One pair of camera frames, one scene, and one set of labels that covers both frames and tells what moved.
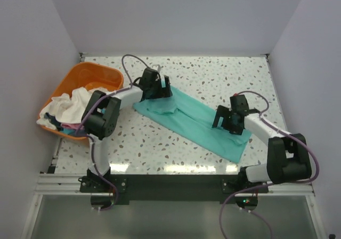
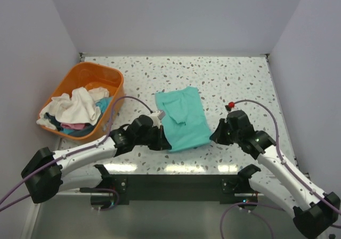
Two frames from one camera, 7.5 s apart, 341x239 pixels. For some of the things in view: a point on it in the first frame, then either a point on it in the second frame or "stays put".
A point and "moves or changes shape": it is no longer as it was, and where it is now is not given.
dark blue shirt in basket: [53, 120] stays put
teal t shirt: [193, 122] moves or changes shape
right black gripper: [223, 111] to [217, 136]
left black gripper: [163, 92] to [161, 142]
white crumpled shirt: [67, 108] stays put
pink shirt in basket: [74, 126] stays put
